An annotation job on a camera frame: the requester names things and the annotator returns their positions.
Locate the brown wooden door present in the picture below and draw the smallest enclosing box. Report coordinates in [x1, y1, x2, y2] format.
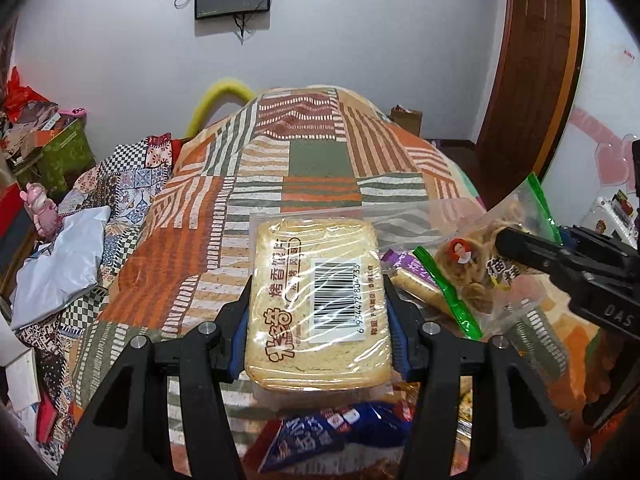
[475, 0, 587, 211]

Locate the pink heart wall sticker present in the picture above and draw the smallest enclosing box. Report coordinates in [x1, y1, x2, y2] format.
[570, 106, 640, 186]

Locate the clear zip bag green seal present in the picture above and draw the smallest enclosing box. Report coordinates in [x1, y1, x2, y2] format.
[360, 172, 598, 401]

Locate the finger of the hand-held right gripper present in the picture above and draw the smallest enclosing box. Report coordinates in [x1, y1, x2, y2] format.
[557, 224, 640, 262]
[494, 226, 572, 281]

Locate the yellow plush tube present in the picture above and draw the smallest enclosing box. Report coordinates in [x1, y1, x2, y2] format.
[186, 78, 256, 138]

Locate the white appliance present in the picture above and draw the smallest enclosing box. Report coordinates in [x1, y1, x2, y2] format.
[580, 191, 640, 248]

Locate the cardboard box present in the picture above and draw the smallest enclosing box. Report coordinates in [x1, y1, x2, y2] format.
[389, 105, 423, 137]

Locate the purple wrapped snack bar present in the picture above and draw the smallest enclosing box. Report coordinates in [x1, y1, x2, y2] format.
[395, 267, 452, 317]

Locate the purple snack packet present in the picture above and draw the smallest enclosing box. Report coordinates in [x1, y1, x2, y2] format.
[381, 250, 435, 288]

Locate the toast slices clear packet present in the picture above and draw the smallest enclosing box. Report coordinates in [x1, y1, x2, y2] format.
[245, 213, 393, 393]

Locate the checkered floral quilt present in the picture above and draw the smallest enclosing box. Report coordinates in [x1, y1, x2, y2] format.
[15, 134, 173, 441]

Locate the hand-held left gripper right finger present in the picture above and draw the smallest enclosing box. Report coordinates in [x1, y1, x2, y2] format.
[382, 275, 587, 480]

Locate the grey plastic bag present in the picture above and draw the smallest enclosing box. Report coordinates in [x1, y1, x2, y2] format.
[11, 205, 112, 331]

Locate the red plastic bag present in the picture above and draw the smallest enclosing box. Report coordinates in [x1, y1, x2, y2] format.
[4, 66, 51, 123]

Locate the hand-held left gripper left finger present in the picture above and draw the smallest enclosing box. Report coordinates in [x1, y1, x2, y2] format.
[57, 274, 254, 480]

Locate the blue snack packet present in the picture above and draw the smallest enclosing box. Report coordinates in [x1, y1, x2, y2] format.
[257, 401, 417, 474]

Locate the pink toy figure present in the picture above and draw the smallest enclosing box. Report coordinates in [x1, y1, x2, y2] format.
[20, 183, 65, 237]

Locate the striped patchwork blanket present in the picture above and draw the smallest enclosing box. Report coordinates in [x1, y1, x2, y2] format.
[65, 85, 488, 461]

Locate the green patterned box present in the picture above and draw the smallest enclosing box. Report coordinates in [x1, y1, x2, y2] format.
[15, 119, 97, 201]

